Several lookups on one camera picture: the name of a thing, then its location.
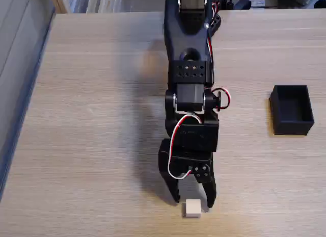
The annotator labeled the white block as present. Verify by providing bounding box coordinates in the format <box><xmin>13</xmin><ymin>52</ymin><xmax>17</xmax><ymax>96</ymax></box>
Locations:
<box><xmin>182</xmin><ymin>198</ymin><xmax>202</xmax><ymax>219</ymax></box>

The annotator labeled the black open box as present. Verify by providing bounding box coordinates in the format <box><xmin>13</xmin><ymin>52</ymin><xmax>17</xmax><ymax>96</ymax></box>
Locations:
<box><xmin>269</xmin><ymin>84</ymin><xmax>316</xmax><ymax>136</ymax></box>

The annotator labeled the black device behind table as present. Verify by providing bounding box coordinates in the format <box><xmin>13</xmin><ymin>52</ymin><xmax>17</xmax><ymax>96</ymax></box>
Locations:
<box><xmin>233</xmin><ymin>0</ymin><xmax>252</xmax><ymax>10</ymax></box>

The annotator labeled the white red gripper servo cable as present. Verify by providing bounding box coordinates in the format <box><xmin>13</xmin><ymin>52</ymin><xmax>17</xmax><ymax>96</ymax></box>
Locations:
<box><xmin>167</xmin><ymin>114</ymin><xmax>204</xmax><ymax>181</ymax></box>

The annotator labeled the red white arm servo cable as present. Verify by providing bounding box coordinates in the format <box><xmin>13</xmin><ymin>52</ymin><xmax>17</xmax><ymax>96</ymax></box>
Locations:
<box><xmin>205</xmin><ymin>0</ymin><xmax>232</xmax><ymax>111</ymax></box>

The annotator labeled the light wooden frame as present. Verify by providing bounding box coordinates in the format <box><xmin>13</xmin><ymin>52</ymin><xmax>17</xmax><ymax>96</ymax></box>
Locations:
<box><xmin>48</xmin><ymin>0</ymin><xmax>69</xmax><ymax>15</ymax></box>

